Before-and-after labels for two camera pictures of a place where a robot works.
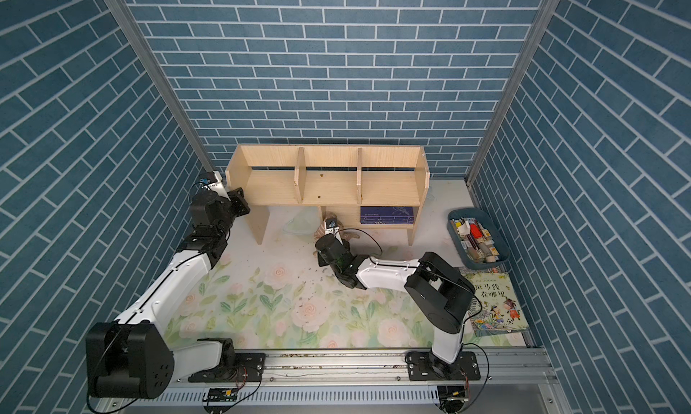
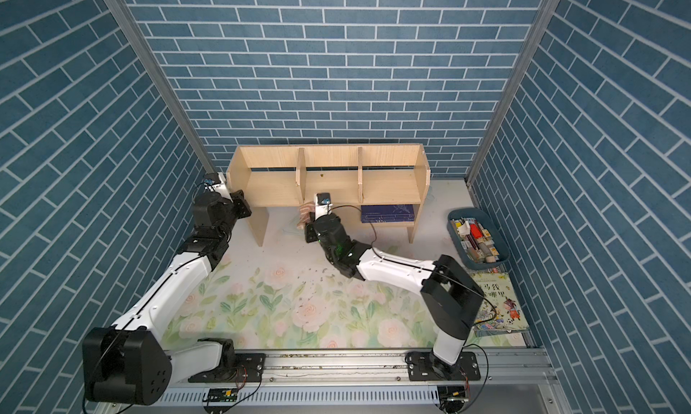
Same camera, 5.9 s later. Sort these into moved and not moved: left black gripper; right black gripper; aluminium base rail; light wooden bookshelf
Moved: right black gripper
Not moved: aluminium base rail; light wooden bookshelf; left black gripper
